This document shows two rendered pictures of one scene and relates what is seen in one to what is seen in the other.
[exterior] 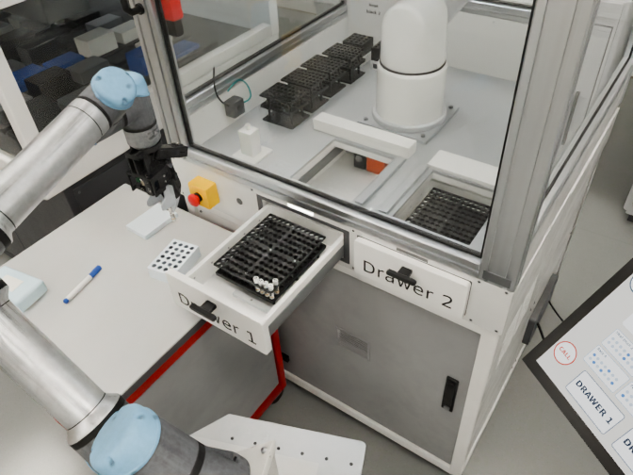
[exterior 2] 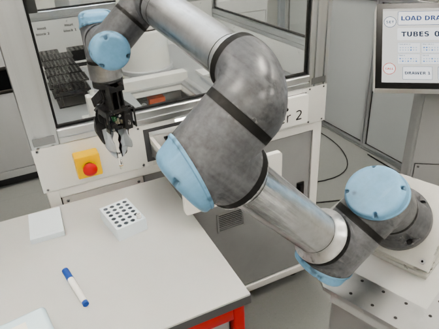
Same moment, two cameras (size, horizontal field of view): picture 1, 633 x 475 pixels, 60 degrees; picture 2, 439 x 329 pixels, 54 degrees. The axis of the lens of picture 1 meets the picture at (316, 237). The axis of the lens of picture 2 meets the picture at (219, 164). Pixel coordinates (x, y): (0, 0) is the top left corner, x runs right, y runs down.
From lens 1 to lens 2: 122 cm
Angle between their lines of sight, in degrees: 50
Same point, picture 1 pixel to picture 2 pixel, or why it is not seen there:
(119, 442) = (392, 177)
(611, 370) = (411, 57)
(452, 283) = (300, 98)
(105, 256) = (52, 266)
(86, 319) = (127, 294)
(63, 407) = (325, 218)
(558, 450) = not seen: hidden behind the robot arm
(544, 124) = not seen: outside the picture
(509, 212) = (319, 29)
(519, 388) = not seen: hidden behind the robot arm
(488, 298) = (315, 97)
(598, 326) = (390, 48)
